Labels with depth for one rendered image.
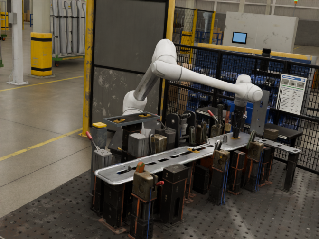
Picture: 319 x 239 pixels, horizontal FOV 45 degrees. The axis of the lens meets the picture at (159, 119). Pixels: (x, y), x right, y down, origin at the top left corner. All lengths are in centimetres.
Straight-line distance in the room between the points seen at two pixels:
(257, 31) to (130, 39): 487
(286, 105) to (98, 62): 299
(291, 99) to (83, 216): 182
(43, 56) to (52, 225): 810
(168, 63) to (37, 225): 124
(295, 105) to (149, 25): 242
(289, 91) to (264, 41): 626
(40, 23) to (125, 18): 515
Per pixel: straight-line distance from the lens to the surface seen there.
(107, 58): 528
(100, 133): 225
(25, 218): 223
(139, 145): 222
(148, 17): 493
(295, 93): 312
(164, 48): 255
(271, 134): 290
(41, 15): 1000
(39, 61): 1006
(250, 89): 250
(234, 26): 951
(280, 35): 930
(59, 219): 220
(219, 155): 234
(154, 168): 210
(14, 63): 923
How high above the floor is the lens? 182
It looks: 16 degrees down
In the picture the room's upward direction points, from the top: 5 degrees clockwise
